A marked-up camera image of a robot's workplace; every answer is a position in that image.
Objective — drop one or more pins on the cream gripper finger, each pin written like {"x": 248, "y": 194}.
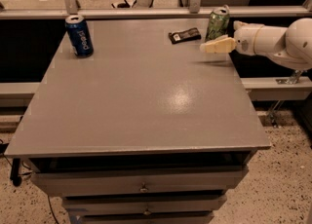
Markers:
{"x": 220, "y": 46}
{"x": 238, "y": 24}

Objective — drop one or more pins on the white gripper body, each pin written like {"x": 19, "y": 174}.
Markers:
{"x": 245, "y": 39}

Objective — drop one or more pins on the green soda can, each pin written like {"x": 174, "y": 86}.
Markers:
{"x": 218, "y": 22}

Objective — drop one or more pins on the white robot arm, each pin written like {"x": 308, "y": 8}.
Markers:
{"x": 290, "y": 46}

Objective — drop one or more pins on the black rxbar chocolate bar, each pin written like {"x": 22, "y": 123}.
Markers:
{"x": 185, "y": 36}

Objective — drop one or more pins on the blue pepsi can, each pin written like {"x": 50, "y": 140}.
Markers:
{"x": 79, "y": 35}

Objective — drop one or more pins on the grey drawer cabinet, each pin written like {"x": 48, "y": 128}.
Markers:
{"x": 139, "y": 102}

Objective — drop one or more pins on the grey drawer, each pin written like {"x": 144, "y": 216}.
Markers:
{"x": 77, "y": 184}
{"x": 153, "y": 218}
{"x": 156, "y": 204}

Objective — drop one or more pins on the top grey drawer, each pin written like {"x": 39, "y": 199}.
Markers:
{"x": 77, "y": 184}

